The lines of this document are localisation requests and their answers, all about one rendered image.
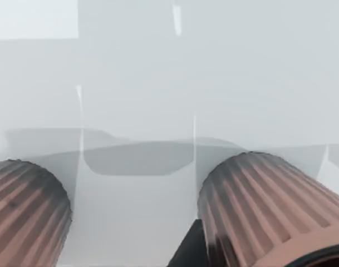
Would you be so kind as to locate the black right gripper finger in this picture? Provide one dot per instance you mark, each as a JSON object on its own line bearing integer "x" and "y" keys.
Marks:
{"x": 193, "y": 247}

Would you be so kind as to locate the ribbed terracotta plant pot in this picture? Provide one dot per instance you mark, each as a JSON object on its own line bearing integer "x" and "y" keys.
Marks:
{"x": 24, "y": 214}
{"x": 264, "y": 211}

